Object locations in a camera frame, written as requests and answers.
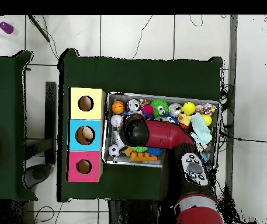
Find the wooden box with three holes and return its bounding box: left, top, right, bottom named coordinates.
left=67, top=87, right=106, bottom=183

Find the shallow metal mesh bin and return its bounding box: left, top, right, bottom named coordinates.
left=101, top=92, right=221, bottom=172

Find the purple bottle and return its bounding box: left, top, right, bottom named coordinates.
left=0, top=21, right=15, bottom=35

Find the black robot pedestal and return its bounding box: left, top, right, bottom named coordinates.
left=107, top=199, right=176, bottom=224

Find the large green fuzzy eyed ball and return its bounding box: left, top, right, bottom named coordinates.
left=130, top=146, right=149, bottom=153

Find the dark green tablecloth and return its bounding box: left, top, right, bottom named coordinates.
left=57, top=48, right=223, bottom=202
left=0, top=50, right=38, bottom=202

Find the orange toy basketball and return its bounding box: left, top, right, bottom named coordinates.
left=111, top=100, right=126, bottom=115

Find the light blue cloth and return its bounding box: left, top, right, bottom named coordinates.
left=190, top=112, right=213, bottom=146

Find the white toy baseball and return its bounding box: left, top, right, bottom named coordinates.
left=110, top=114, right=124, bottom=128

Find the silver plastic toy truck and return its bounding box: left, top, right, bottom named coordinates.
left=111, top=130, right=126, bottom=148

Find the black rod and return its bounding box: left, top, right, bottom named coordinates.
left=27, top=15, right=51, bottom=43

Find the black and white soccer ball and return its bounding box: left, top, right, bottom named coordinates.
left=108, top=144, right=121, bottom=158

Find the small green fuzzy eyed ball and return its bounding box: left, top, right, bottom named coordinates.
left=150, top=99, right=169, bottom=118

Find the yellow smiley ball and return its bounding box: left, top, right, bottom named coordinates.
left=181, top=101, right=196, bottom=116

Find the black power cable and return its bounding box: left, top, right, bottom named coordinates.
left=219, top=132, right=267, bottom=144

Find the blue fuzzy eyed ball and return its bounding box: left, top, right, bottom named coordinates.
left=163, top=113, right=179, bottom=124

